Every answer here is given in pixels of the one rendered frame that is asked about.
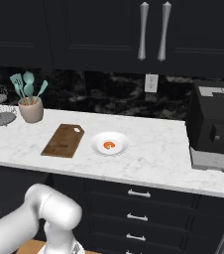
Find brown wooden cutting board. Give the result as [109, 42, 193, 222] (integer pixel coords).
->
[40, 123, 85, 159]

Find orange meat piece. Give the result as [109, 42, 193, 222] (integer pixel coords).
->
[103, 141, 116, 150]

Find white round plate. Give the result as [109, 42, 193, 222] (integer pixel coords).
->
[89, 131, 132, 157]

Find dark drawer front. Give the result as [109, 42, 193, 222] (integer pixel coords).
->
[87, 195, 194, 232]
[83, 178, 197, 210]
[89, 216, 190, 253]

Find beige utensil pot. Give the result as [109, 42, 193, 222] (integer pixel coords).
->
[17, 95, 45, 124]

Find teal spoon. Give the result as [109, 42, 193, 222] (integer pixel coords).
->
[22, 70, 36, 85]
[23, 82, 36, 105]

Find teal slotted spatula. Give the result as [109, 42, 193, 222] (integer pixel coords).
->
[9, 72, 28, 101]

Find dark upper cupboard door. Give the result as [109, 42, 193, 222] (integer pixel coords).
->
[153, 0, 224, 79]
[0, 0, 55, 69]
[44, 0, 156, 74]

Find black coffee machine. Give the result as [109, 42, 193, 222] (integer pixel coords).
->
[184, 78, 224, 175]

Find teal thin-handled utensil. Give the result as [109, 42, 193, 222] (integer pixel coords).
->
[35, 79, 49, 100]

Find white wall socket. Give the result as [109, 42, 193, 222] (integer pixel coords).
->
[144, 72, 160, 94]

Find silver cupboard handle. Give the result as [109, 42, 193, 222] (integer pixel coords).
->
[137, 1, 150, 62]
[157, 1, 172, 63]

